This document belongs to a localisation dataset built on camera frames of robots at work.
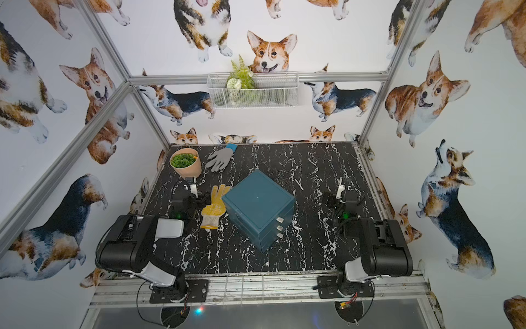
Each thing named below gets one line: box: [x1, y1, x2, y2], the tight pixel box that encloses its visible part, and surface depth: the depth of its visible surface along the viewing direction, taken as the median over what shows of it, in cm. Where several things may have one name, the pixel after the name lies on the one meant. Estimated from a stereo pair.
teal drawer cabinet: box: [221, 169, 296, 253], surface depth 74 cm
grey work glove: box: [204, 148, 234, 173], surface depth 114 cm
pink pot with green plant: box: [169, 147, 203, 179], surface depth 100 cm
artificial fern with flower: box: [226, 54, 256, 92], surface depth 84 cm
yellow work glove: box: [199, 183, 231, 230], surface depth 94 cm
